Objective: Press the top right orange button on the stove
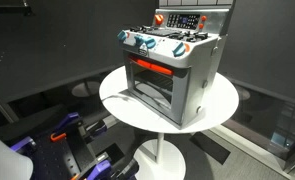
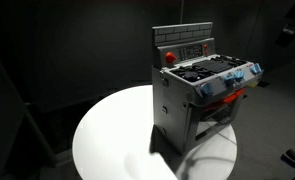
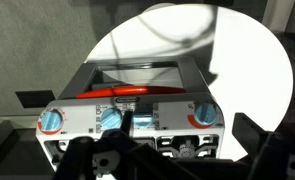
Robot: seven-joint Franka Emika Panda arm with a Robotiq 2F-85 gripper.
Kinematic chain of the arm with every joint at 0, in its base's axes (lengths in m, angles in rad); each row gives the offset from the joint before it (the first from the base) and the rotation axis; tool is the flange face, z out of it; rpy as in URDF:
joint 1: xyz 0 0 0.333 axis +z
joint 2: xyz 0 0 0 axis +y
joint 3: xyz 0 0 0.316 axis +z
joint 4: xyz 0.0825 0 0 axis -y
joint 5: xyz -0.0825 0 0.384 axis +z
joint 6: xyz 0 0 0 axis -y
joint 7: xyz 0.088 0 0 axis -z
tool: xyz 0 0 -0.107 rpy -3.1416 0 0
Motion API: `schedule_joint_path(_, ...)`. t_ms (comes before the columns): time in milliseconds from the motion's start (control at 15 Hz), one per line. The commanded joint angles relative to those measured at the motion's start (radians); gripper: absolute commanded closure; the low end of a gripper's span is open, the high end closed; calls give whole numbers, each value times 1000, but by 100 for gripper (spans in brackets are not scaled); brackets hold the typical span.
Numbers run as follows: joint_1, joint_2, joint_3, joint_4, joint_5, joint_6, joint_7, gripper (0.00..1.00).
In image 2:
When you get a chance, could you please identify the grey toy stove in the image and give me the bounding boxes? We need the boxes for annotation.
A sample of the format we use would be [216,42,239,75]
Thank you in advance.
[151,21,265,156]

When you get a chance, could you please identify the large orange round dial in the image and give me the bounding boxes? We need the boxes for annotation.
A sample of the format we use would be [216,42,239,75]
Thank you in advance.
[164,51,178,64]

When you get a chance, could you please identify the dark slanted metal beam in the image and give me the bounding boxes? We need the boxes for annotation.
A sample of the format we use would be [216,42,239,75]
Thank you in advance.
[0,39,58,168]

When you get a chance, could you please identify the orange oven door handle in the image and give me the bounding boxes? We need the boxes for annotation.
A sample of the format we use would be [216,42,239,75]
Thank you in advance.
[222,87,246,104]

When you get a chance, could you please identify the black burner grate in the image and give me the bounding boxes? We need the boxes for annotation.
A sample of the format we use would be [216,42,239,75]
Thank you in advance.
[171,64,210,83]
[216,54,248,68]

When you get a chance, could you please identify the grey oven door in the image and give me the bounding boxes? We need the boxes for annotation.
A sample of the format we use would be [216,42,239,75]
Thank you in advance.
[186,90,246,154]

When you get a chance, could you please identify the black stove keypad panel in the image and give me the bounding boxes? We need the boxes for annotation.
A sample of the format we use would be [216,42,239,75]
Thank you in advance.
[177,43,204,62]

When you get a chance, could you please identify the black ribbed griddle plate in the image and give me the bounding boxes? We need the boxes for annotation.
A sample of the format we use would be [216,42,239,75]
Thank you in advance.
[196,59,234,75]

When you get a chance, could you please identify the white round pedestal table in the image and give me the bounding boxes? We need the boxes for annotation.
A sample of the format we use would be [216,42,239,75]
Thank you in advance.
[71,83,238,180]

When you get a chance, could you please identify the light blue stove knob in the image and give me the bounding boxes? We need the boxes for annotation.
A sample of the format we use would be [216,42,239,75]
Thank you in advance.
[224,73,237,87]
[234,69,245,81]
[200,81,215,98]
[250,63,263,76]

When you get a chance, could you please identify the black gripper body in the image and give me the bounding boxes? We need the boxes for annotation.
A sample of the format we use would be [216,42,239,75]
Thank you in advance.
[275,19,295,48]

